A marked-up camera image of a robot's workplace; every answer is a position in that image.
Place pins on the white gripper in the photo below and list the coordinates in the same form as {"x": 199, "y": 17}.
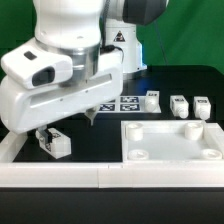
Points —
{"x": 22, "y": 110}

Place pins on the white square table top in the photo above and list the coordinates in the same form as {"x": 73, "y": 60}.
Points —
{"x": 178, "y": 140}

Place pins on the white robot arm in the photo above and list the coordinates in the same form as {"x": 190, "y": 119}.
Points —
{"x": 72, "y": 28}

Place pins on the white marker sheet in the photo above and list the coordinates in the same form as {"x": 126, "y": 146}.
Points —
{"x": 125, "y": 104}

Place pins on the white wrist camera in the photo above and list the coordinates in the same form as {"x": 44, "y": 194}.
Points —
{"x": 31, "y": 66}

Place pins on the white U-shaped fence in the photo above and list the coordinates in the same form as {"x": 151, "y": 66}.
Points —
{"x": 158, "y": 174}

